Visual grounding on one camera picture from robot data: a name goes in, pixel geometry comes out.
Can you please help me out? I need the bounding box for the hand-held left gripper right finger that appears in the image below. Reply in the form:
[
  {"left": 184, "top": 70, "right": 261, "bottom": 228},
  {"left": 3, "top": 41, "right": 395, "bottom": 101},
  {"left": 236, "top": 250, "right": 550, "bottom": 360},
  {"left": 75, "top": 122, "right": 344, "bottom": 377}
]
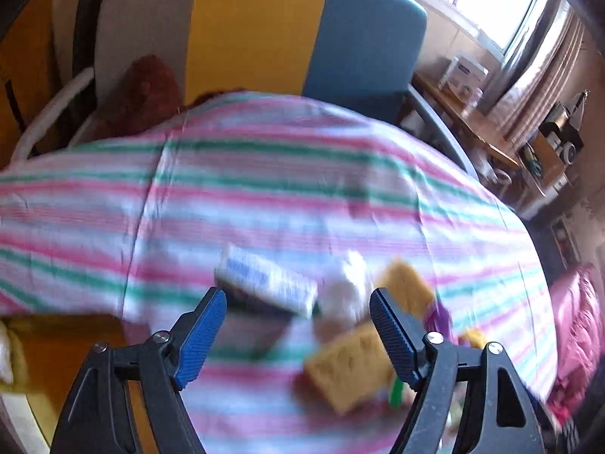
[{"left": 369, "top": 288, "right": 546, "bottom": 454}]

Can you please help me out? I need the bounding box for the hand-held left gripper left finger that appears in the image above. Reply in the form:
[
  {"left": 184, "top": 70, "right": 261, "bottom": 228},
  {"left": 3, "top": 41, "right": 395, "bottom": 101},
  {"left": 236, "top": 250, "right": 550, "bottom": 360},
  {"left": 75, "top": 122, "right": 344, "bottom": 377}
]
[{"left": 50, "top": 288, "right": 228, "bottom": 454}]

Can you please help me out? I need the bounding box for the brown and purple brush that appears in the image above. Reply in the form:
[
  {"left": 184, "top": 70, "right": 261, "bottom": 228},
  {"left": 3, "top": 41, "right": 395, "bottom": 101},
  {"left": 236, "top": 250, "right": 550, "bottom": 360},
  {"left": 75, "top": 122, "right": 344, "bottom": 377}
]
[{"left": 423, "top": 300, "right": 455, "bottom": 341}]

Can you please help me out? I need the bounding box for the large yellow sponge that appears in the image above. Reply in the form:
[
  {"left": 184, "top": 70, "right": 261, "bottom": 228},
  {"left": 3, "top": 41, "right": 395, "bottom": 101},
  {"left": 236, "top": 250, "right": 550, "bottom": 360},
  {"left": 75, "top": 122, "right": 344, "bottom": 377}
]
[{"left": 302, "top": 322, "right": 402, "bottom": 414}]

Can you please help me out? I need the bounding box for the white plastic bag wad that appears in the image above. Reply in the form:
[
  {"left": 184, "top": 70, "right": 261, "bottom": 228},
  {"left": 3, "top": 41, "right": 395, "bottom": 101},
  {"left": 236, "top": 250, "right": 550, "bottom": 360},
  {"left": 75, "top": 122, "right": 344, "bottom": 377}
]
[{"left": 318, "top": 250, "right": 374, "bottom": 329}]

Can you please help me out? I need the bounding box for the white box with blue label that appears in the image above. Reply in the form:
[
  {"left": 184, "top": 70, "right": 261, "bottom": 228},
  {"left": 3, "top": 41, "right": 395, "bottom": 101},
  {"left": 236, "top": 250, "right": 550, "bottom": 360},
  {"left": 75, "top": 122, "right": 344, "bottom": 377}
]
[{"left": 215, "top": 242, "right": 318, "bottom": 319}]

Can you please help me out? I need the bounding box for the yellow sponge block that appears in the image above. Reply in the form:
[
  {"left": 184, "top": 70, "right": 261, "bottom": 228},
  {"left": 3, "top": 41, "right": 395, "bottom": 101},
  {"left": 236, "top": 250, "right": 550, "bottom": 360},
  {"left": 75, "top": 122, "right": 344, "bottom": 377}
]
[{"left": 375, "top": 259, "right": 436, "bottom": 317}]

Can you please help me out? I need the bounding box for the small yellow sponge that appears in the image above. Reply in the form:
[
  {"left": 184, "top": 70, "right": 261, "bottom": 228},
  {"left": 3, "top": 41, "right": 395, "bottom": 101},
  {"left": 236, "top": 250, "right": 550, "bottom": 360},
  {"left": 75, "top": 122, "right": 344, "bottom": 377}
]
[{"left": 458, "top": 328, "right": 487, "bottom": 348}]

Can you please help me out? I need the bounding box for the pink green striped bedsheet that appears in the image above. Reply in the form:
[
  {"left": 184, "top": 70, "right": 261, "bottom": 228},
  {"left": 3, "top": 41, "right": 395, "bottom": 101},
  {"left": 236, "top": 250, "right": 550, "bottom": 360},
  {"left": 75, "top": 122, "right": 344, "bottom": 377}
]
[{"left": 0, "top": 90, "right": 561, "bottom": 454}]

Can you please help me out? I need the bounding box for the pink quilt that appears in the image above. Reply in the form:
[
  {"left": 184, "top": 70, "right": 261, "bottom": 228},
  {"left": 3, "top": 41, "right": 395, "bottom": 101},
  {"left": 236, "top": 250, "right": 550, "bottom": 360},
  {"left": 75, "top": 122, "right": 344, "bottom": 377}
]
[{"left": 543, "top": 262, "right": 605, "bottom": 429}]

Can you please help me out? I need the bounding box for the wooden desk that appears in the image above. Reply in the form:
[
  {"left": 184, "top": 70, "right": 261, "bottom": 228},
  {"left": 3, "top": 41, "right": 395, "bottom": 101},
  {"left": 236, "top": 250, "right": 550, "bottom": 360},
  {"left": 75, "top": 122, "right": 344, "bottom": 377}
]
[{"left": 411, "top": 73, "right": 521, "bottom": 171}]

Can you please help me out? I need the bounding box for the wooden shelf unit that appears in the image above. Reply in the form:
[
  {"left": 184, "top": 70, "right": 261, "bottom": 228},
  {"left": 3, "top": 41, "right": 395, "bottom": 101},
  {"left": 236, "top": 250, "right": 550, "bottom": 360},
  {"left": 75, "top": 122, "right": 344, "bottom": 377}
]
[{"left": 517, "top": 130, "right": 570, "bottom": 199}]

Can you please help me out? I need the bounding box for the brown plush toy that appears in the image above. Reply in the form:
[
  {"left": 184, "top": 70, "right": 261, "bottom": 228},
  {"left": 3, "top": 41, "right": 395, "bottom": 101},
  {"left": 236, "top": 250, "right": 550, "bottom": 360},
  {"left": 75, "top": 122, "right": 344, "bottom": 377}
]
[{"left": 97, "top": 54, "right": 183, "bottom": 138}]

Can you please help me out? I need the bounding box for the black device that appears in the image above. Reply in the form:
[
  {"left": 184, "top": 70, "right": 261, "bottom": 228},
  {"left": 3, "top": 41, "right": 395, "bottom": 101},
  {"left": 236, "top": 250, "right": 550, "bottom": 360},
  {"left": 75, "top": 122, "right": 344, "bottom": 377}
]
[{"left": 539, "top": 90, "right": 591, "bottom": 162}]

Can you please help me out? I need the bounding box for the white carton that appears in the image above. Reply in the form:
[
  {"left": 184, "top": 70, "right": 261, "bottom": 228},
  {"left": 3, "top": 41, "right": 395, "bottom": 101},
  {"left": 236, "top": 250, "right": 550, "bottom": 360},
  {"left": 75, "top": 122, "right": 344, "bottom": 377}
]
[{"left": 439, "top": 54, "right": 490, "bottom": 98}]

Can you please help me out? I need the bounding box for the beige curtain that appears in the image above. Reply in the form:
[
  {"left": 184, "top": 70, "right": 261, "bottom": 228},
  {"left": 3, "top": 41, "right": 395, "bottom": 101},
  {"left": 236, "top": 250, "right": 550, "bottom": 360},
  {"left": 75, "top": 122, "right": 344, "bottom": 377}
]
[{"left": 487, "top": 0, "right": 587, "bottom": 152}]

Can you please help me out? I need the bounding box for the blue headboard panel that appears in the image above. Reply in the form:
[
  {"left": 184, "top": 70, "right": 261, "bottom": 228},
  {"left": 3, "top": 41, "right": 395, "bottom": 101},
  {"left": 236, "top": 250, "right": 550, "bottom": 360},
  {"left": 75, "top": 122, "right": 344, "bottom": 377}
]
[{"left": 302, "top": 0, "right": 428, "bottom": 124}]

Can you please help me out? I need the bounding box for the grey headboard panel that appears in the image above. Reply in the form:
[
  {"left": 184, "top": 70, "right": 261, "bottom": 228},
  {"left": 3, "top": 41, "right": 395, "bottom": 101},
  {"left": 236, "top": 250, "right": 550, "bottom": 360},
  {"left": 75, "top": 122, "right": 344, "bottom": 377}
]
[{"left": 95, "top": 0, "right": 206, "bottom": 119}]

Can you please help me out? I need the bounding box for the wooden cabinet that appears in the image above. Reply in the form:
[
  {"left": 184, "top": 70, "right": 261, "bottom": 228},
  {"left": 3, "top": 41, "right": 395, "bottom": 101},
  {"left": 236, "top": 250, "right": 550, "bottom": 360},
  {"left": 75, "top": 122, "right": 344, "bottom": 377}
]
[{"left": 0, "top": 0, "right": 62, "bottom": 171}]

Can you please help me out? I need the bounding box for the black panel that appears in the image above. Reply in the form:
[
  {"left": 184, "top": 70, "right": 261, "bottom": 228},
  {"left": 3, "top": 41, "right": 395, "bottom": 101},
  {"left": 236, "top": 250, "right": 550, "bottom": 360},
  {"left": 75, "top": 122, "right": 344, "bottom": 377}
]
[{"left": 71, "top": 0, "right": 121, "bottom": 119}]

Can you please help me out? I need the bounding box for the window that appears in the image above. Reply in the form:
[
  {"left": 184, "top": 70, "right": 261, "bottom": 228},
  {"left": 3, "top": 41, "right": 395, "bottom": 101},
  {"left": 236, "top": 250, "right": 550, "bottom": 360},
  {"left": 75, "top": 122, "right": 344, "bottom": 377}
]
[{"left": 359, "top": 0, "right": 544, "bottom": 62}]

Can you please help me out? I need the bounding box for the grey bed rail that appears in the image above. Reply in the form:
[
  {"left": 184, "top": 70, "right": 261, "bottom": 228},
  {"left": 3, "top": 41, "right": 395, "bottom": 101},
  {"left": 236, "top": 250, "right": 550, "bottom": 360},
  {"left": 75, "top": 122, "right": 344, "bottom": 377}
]
[{"left": 406, "top": 87, "right": 478, "bottom": 176}]

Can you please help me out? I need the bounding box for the white bed rail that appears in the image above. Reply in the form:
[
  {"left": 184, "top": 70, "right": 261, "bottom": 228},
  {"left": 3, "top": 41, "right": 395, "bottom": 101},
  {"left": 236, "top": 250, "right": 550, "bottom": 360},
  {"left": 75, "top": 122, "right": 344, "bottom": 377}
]
[{"left": 9, "top": 66, "right": 95, "bottom": 164}]

